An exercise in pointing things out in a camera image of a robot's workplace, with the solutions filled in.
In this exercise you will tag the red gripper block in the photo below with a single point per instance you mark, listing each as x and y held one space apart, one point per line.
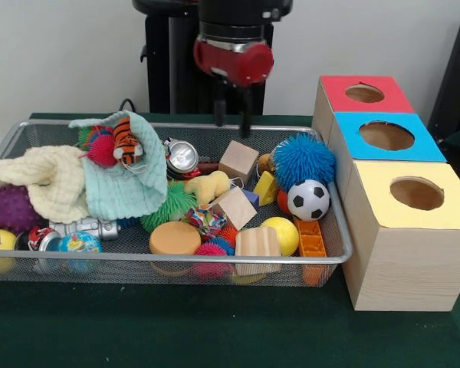
237 65

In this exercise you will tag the mint green waffle cloth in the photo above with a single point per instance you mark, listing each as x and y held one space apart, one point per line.
130 188

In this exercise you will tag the cream waffle cloth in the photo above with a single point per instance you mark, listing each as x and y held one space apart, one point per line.
50 180

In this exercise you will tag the shallow clear mesh bin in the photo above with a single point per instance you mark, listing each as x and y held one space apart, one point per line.
119 274

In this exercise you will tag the large blue spiky ball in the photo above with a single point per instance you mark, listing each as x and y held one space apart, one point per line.
303 161

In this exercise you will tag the plain wooden cube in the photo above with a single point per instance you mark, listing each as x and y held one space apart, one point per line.
235 209

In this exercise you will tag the small soccer ball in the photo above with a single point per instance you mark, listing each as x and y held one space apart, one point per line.
308 199

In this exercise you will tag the yellow tennis ball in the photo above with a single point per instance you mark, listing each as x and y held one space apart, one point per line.
283 234

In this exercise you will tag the blue globe ball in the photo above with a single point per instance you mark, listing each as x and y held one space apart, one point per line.
80 242

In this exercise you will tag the black chair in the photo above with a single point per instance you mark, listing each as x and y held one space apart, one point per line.
456 76

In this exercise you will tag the purple spiky toy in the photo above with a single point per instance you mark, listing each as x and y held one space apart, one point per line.
7 209

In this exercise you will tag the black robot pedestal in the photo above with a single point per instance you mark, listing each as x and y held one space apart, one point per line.
165 76

